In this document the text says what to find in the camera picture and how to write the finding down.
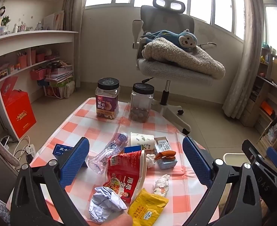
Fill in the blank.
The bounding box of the pink pen holder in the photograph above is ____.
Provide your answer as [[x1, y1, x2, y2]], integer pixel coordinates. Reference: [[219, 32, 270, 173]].
[[17, 54, 28, 67]]

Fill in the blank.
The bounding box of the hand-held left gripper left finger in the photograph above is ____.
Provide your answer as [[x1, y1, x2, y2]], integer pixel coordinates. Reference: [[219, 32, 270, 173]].
[[10, 137, 90, 226]]

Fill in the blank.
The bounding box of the pink plastic basket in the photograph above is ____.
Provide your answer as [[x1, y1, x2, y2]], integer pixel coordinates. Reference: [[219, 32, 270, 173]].
[[30, 68, 47, 80]]

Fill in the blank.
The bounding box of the white power strip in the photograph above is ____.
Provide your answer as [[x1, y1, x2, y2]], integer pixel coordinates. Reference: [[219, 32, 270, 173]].
[[25, 144, 36, 157]]

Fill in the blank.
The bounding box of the red gift bag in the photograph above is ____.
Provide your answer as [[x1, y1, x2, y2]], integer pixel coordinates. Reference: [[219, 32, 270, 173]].
[[0, 76, 37, 139]]

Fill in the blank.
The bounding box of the white bookshelf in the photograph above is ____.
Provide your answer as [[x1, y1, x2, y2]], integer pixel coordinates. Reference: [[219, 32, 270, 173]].
[[0, 0, 80, 142]]

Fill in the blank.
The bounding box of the yellow packet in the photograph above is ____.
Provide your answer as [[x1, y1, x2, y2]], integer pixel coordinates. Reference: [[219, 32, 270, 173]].
[[128, 188, 169, 226]]

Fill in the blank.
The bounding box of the blue monkey plush toy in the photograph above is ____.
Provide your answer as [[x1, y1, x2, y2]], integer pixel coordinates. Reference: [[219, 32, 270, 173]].
[[140, 30, 198, 53]]

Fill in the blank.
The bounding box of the orange box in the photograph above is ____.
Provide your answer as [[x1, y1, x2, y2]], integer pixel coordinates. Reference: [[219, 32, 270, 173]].
[[261, 101, 274, 113]]

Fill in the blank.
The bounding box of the orange wrapper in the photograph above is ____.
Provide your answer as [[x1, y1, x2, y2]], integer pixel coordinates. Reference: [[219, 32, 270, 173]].
[[155, 151, 176, 160]]

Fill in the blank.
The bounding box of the purple label nut jar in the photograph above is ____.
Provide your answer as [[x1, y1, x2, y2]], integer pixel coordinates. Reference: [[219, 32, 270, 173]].
[[95, 78, 121, 120]]

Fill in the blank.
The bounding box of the white cable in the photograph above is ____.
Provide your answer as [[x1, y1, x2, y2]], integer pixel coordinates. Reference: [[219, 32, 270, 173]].
[[11, 135, 32, 170]]

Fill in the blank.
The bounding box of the stack of papers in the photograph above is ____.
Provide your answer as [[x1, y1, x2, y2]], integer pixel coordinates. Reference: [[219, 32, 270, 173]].
[[45, 61, 74, 87]]

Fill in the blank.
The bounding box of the white paper cup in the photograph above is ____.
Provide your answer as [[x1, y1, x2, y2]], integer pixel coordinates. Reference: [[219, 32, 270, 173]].
[[130, 132, 156, 151]]

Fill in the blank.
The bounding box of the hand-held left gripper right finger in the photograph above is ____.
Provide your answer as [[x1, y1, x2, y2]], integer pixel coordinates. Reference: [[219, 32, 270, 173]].
[[182, 136, 269, 226]]

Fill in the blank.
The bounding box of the paper ball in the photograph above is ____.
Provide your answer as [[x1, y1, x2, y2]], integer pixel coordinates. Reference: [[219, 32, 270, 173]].
[[89, 186, 128, 223]]

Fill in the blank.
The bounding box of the clear plastic bottle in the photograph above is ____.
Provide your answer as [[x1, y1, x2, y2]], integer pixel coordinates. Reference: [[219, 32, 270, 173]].
[[88, 132, 129, 175]]

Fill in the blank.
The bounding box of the window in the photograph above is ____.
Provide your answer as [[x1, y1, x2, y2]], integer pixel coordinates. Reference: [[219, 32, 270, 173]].
[[85, 0, 247, 40]]

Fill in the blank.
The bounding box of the white trash bin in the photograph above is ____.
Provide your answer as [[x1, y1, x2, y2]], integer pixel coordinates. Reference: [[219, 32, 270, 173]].
[[223, 153, 249, 167]]

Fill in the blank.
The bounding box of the orange white checked tablecloth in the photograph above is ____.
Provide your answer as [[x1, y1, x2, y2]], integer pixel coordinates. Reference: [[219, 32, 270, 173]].
[[29, 98, 220, 226]]

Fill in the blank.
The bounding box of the wooden desk shelf unit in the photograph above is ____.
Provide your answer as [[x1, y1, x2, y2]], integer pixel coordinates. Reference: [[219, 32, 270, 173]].
[[240, 47, 277, 156]]

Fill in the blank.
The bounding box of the stained tissue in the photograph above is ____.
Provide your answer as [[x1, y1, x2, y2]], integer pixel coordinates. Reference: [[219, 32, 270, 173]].
[[153, 174, 170, 196]]

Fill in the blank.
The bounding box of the clear plastic nut jar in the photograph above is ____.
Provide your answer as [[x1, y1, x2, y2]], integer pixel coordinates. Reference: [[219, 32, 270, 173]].
[[128, 83, 155, 123]]

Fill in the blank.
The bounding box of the grey office chair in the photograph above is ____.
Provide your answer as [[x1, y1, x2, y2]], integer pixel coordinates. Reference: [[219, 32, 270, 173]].
[[132, 0, 217, 136]]

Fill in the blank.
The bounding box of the beige fleece blanket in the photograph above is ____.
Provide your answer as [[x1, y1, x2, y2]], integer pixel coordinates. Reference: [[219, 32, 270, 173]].
[[142, 37, 225, 80]]

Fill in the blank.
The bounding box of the beige lace curtain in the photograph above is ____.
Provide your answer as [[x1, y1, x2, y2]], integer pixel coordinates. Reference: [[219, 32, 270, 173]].
[[63, 0, 92, 99], [222, 0, 271, 119]]

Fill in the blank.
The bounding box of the person's left hand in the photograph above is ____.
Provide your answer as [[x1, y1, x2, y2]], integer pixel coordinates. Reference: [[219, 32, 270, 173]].
[[89, 213, 133, 226]]

